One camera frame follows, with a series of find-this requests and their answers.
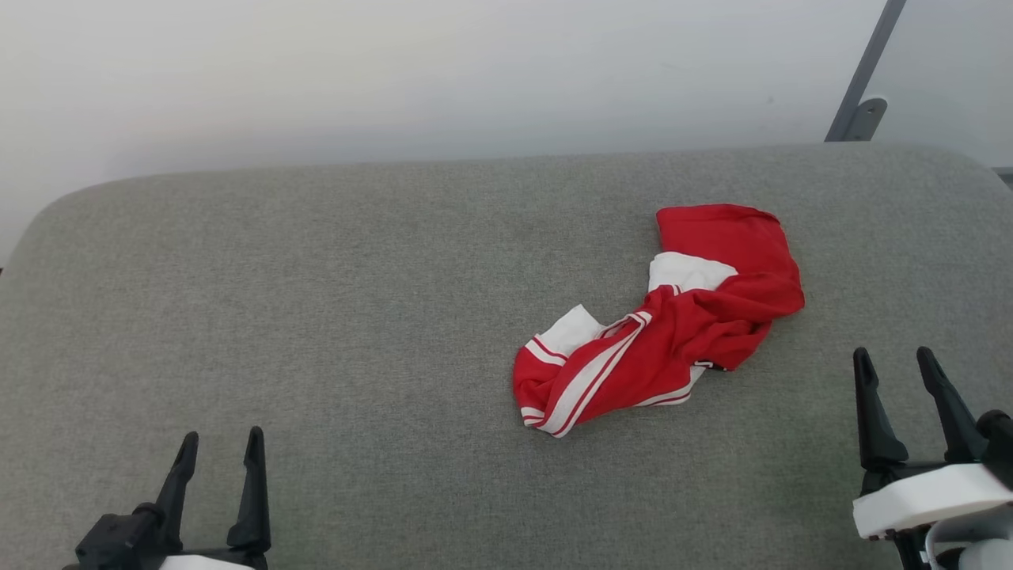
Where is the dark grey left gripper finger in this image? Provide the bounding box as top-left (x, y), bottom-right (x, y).
top-left (150, 431), bottom-right (200, 553)
top-left (227, 427), bottom-right (272, 553)

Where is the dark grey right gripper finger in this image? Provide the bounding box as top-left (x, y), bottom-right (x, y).
top-left (916, 346), bottom-right (988, 463)
top-left (852, 347), bottom-right (909, 473)

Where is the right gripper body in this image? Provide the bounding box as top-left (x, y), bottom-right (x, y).
top-left (859, 459), bottom-right (984, 496)

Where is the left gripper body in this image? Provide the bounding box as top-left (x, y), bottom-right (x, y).
top-left (162, 546), bottom-right (271, 570)

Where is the red and white jersey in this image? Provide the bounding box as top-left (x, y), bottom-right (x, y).
top-left (512, 203), bottom-right (806, 439)

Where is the grey fabric sofa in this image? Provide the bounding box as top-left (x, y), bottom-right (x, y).
top-left (0, 142), bottom-right (1013, 570)

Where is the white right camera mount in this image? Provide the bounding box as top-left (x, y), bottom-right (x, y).
top-left (852, 464), bottom-right (1013, 541)

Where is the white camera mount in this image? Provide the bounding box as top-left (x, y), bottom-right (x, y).
top-left (158, 554), bottom-right (256, 570)
top-left (852, 464), bottom-right (1013, 541)

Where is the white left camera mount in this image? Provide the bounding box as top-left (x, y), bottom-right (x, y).
top-left (158, 554), bottom-right (256, 570)

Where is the grey metal post bracket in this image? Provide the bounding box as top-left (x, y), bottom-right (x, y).
top-left (844, 97), bottom-right (889, 143)

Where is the grey metal post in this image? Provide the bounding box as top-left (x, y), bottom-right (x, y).
top-left (825, 0), bottom-right (908, 143)

